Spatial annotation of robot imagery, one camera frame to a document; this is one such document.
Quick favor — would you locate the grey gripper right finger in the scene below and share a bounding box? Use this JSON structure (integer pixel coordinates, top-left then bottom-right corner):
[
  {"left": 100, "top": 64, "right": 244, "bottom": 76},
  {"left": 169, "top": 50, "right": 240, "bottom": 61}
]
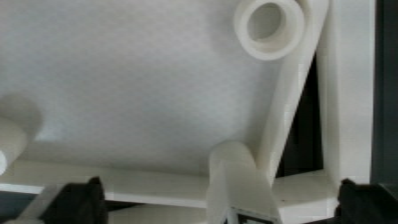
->
[{"left": 336, "top": 179, "right": 398, "bottom": 224}]

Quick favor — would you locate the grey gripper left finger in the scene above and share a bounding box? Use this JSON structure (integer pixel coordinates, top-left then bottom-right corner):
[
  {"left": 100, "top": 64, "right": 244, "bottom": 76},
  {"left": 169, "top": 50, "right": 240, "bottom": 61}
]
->
[{"left": 40, "top": 177, "right": 109, "bottom": 224}]

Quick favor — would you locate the white desk leg with marker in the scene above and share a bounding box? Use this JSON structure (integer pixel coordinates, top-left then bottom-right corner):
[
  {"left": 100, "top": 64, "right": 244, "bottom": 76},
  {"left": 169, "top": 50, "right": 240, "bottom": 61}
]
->
[{"left": 207, "top": 141, "right": 283, "bottom": 224}]

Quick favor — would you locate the white desk top tray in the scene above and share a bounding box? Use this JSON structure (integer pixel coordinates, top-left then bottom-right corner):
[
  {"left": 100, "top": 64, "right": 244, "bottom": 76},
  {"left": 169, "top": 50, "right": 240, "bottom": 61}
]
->
[{"left": 0, "top": 0, "right": 331, "bottom": 207}]

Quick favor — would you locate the white U-shaped obstacle fence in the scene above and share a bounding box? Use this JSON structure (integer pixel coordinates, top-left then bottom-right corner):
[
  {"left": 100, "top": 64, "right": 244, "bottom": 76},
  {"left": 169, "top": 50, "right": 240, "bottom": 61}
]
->
[{"left": 0, "top": 0, "right": 375, "bottom": 224}]

